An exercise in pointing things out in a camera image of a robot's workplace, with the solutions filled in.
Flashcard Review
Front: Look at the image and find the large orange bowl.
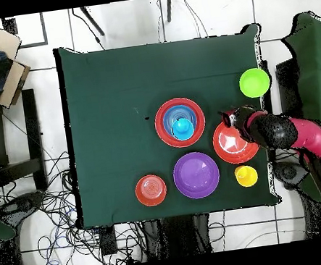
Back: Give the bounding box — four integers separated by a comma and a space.
210, 117, 262, 167
151, 94, 209, 151

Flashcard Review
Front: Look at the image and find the blue cup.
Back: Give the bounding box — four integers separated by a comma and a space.
169, 116, 196, 143

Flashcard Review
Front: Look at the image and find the small blue bowl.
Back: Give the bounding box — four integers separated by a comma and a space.
160, 102, 200, 141

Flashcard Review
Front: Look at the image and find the green bowl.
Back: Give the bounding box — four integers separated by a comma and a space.
237, 66, 272, 100

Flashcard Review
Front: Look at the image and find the dark green tablecloth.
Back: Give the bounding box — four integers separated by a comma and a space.
53, 21, 285, 232

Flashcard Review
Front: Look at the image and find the purple bowl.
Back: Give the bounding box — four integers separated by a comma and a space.
170, 148, 223, 202

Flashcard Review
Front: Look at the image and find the small orange bowl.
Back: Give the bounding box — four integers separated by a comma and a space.
133, 172, 169, 209

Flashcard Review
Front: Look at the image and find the yellow cup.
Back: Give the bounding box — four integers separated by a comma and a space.
234, 164, 260, 190

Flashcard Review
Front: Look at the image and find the black box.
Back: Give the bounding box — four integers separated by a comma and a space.
98, 224, 120, 257

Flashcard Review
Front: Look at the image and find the black tripod leg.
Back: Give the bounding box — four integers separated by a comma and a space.
79, 4, 106, 39
164, 0, 176, 23

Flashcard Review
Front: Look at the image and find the black stool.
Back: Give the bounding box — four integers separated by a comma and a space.
0, 88, 50, 198

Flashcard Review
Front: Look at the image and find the black stand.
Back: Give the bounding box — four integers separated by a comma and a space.
273, 57, 305, 120

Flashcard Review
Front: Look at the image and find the cardboard box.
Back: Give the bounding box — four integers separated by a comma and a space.
0, 17, 36, 111

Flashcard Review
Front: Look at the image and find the tangle of black cables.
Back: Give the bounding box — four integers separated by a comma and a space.
0, 141, 150, 265

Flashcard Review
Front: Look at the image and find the grey pedestal foot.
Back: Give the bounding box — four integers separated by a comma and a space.
0, 190, 49, 230
272, 158, 312, 191

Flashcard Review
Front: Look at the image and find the dark grey frame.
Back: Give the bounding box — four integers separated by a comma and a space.
1, 11, 49, 51

